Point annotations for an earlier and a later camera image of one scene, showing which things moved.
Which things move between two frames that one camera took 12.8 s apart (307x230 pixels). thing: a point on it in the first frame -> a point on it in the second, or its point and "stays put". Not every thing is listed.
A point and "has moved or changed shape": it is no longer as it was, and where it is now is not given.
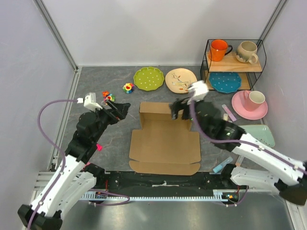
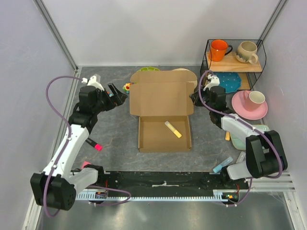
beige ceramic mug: (245, 51) stays put
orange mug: (219, 48) stays put
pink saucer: (238, 104) stays put
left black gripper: (119, 111) -> (118, 100)
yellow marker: (225, 117) has moved or changed shape
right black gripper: (175, 106) -> (195, 98)
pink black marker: (99, 147) stays put
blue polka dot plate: (225, 82) stays put
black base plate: (125, 183) stays put
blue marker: (220, 167) stays put
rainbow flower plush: (128, 87) stays put
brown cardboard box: (164, 145) -> (163, 100)
